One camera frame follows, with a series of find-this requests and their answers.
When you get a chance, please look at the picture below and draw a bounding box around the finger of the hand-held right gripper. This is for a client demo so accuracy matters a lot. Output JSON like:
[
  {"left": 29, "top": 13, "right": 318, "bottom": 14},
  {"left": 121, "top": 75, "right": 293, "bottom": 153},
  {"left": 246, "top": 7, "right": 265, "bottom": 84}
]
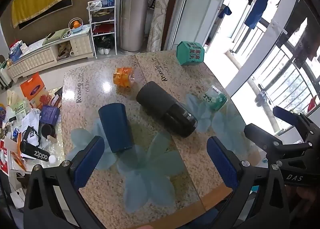
[
  {"left": 244, "top": 124, "right": 314, "bottom": 167},
  {"left": 272, "top": 106, "right": 320, "bottom": 145}
]

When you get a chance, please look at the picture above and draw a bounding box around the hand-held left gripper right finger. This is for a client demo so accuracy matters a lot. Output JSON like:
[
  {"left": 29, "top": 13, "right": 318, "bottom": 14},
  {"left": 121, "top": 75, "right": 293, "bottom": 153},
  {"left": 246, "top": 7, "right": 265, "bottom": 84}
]
[{"left": 207, "top": 136, "right": 290, "bottom": 229}]

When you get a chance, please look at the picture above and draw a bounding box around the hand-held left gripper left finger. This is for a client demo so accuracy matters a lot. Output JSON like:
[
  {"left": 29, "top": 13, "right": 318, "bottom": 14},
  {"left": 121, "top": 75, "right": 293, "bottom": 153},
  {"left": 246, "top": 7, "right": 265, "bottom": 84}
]
[{"left": 24, "top": 135, "right": 105, "bottom": 229}]

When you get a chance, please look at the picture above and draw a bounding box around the dark blue cup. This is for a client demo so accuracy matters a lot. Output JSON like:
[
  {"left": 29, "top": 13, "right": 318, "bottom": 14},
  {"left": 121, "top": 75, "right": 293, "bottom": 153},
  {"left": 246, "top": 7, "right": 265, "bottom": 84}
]
[{"left": 98, "top": 103, "right": 134, "bottom": 154}]

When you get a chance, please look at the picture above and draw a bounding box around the black insulated cup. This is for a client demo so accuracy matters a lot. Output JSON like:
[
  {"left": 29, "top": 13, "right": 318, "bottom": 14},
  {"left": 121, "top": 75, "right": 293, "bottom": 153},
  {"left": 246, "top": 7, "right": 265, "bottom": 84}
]
[{"left": 136, "top": 81, "right": 199, "bottom": 138}]

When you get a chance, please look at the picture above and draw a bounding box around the orange plastic cup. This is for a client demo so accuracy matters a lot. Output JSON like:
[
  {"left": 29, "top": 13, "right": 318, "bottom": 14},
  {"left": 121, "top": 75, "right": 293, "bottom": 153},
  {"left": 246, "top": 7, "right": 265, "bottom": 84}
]
[{"left": 113, "top": 67, "right": 137, "bottom": 88}]

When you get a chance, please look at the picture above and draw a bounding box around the green hexagonal paper cup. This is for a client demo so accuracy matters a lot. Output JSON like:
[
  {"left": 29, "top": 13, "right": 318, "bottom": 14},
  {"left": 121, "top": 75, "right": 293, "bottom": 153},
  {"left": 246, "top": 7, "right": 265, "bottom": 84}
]
[{"left": 176, "top": 41, "right": 206, "bottom": 66}]

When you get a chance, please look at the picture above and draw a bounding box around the glass side table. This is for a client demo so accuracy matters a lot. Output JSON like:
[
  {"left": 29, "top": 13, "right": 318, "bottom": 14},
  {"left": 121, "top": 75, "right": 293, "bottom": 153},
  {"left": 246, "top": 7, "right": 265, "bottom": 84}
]
[{"left": 0, "top": 86, "right": 66, "bottom": 209}]

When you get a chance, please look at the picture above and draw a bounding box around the balcony railing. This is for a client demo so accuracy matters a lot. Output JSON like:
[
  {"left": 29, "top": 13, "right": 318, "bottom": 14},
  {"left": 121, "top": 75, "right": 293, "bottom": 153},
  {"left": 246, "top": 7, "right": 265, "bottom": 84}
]
[{"left": 231, "top": 18, "right": 320, "bottom": 130}]

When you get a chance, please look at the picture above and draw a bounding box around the black mug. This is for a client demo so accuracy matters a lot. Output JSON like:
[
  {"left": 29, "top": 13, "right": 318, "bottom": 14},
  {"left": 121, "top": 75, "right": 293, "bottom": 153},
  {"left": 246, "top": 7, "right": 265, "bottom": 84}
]
[{"left": 40, "top": 123, "right": 56, "bottom": 140}]

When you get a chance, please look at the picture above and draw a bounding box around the black cylindrical tube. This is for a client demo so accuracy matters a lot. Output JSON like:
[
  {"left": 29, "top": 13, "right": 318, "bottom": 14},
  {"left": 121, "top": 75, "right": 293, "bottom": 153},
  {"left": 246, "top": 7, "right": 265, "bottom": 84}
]
[{"left": 19, "top": 140, "right": 51, "bottom": 162}]

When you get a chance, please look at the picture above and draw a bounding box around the clear green-label bottle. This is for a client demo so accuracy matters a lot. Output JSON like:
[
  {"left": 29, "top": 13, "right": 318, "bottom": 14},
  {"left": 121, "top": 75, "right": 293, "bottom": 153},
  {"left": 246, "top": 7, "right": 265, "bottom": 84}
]
[{"left": 203, "top": 85, "right": 228, "bottom": 112}]

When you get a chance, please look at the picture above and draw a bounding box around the dark blue box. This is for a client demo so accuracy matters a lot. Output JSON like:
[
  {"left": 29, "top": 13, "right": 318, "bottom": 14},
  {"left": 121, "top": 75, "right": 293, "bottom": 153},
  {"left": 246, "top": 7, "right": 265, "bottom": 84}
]
[{"left": 39, "top": 105, "right": 61, "bottom": 125}]

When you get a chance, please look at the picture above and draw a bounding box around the orange paper bag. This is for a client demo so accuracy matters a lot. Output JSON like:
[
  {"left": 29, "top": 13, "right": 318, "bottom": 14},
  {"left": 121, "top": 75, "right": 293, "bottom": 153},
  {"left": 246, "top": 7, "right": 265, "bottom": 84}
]
[{"left": 20, "top": 72, "right": 50, "bottom": 109}]

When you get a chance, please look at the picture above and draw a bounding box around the white tufted cabinet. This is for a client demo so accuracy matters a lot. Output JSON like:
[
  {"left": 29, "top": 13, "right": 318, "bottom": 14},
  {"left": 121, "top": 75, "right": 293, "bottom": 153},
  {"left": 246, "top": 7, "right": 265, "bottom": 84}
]
[{"left": 7, "top": 25, "right": 94, "bottom": 83}]

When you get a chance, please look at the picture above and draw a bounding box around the blue hanging garment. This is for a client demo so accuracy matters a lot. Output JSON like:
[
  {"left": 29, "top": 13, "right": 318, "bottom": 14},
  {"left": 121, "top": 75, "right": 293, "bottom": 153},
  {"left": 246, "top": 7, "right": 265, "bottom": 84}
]
[{"left": 244, "top": 0, "right": 279, "bottom": 29}]

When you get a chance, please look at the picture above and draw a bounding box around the small blue hanging cloth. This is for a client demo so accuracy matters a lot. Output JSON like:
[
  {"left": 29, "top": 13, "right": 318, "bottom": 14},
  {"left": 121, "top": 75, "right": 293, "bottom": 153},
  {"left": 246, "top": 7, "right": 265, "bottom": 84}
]
[{"left": 218, "top": 5, "right": 232, "bottom": 19}]

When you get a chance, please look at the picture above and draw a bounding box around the green cloth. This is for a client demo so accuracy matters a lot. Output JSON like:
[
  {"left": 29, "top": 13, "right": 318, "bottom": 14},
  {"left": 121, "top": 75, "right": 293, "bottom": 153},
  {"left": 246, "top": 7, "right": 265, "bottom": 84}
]
[{"left": 42, "top": 28, "right": 71, "bottom": 45}]

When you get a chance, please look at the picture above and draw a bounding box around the white metal rack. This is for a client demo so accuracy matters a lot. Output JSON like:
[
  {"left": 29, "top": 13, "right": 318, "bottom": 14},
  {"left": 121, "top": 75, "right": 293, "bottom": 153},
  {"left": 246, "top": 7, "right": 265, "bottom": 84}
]
[{"left": 87, "top": 0, "right": 118, "bottom": 59}]

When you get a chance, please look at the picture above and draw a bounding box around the bowl of oranges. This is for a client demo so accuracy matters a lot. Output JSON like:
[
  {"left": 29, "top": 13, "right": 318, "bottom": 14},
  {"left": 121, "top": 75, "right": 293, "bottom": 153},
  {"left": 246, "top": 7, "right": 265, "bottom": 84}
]
[{"left": 68, "top": 18, "right": 84, "bottom": 32}]

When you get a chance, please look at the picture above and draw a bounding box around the white plastic bag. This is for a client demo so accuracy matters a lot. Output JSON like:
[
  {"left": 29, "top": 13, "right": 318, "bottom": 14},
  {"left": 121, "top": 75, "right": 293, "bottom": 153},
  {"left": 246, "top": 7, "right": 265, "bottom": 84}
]
[{"left": 87, "top": 1, "right": 103, "bottom": 11}]

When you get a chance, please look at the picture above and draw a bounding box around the patterned beige curtain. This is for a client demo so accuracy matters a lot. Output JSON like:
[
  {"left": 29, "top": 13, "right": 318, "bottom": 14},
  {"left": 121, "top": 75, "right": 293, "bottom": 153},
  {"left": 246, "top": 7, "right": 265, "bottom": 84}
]
[{"left": 146, "top": 0, "right": 181, "bottom": 52}]

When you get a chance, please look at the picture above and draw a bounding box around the standing air conditioner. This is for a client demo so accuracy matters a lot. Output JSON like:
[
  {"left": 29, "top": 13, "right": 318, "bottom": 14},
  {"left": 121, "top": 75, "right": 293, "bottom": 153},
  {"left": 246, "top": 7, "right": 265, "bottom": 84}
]
[{"left": 120, "top": 0, "right": 156, "bottom": 52}]

